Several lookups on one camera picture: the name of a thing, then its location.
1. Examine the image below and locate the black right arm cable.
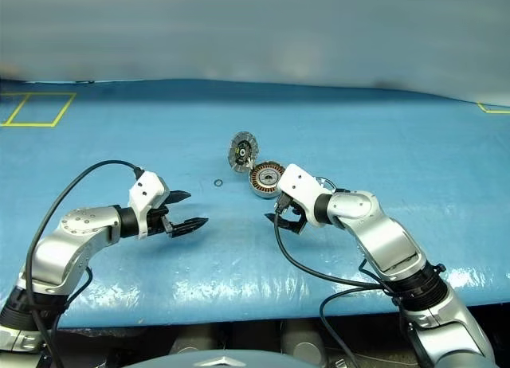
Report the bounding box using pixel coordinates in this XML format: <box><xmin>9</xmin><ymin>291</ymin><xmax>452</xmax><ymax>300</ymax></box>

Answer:
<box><xmin>273</xmin><ymin>195</ymin><xmax>447</xmax><ymax>368</ymax></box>

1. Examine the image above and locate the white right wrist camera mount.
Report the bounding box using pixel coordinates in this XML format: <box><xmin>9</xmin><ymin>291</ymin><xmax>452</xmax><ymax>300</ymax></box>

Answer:
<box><xmin>276</xmin><ymin>163</ymin><xmax>332</xmax><ymax>229</ymax></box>

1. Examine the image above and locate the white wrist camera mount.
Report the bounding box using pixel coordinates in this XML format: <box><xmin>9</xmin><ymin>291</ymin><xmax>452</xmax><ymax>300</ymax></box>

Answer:
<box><xmin>127</xmin><ymin>170</ymin><xmax>171</xmax><ymax>241</ymax></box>
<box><xmin>276</xmin><ymin>163</ymin><xmax>332</xmax><ymax>229</ymax></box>

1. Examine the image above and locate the grey curved panel with emblem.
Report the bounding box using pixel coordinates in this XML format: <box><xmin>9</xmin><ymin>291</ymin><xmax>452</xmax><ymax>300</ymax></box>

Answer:
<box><xmin>169</xmin><ymin>348</ymin><xmax>280</xmax><ymax>368</ymax></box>

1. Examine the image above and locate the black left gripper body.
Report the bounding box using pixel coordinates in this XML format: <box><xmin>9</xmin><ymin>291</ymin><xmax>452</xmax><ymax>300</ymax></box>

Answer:
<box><xmin>145</xmin><ymin>203</ymin><xmax>174</xmax><ymax>238</ymax></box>

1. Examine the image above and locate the grey rounded shape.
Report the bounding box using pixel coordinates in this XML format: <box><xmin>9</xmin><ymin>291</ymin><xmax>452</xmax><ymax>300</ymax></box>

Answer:
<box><xmin>280</xmin><ymin>322</ymin><xmax>328</xmax><ymax>367</ymax></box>

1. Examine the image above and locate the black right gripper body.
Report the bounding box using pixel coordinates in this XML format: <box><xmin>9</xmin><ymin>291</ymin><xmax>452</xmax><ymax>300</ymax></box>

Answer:
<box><xmin>280</xmin><ymin>202</ymin><xmax>309</xmax><ymax>225</ymax></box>

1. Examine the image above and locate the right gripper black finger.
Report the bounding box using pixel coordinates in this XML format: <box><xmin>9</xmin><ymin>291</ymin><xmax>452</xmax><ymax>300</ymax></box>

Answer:
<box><xmin>264</xmin><ymin>213</ymin><xmax>307</xmax><ymax>235</ymax></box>

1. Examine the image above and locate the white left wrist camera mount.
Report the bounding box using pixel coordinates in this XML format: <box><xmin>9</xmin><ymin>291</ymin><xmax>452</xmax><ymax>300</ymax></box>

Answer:
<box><xmin>127</xmin><ymin>170</ymin><xmax>171</xmax><ymax>241</ymax></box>

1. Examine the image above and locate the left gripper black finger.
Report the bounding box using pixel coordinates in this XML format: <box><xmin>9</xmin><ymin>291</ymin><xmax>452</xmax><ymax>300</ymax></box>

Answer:
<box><xmin>162</xmin><ymin>217</ymin><xmax>210</xmax><ymax>239</ymax></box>
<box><xmin>166</xmin><ymin>190</ymin><xmax>191</xmax><ymax>206</ymax></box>

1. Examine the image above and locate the large yellow tape square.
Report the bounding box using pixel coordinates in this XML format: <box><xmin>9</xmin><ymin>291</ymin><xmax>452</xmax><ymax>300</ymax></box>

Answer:
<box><xmin>0</xmin><ymin>91</ymin><xmax>77</xmax><ymax>128</ymax></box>

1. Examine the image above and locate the motor base with copper windings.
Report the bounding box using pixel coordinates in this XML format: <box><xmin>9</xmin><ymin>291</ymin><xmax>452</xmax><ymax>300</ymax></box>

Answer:
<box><xmin>247</xmin><ymin>162</ymin><xmax>284</xmax><ymax>200</ymax></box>

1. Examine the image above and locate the grey round rotor disc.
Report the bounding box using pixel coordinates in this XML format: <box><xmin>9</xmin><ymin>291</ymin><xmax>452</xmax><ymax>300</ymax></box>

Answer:
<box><xmin>226</xmin><ymin>131</ymin><xmax>261</xmax><ymax>173</ymax></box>

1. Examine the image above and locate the small yellow tape corner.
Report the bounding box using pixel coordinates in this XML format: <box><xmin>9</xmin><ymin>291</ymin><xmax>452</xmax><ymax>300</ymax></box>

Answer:
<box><xmin>477</xmin><ymin>101</ymin><xmax>510</xmax><ymax>115</ymax></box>

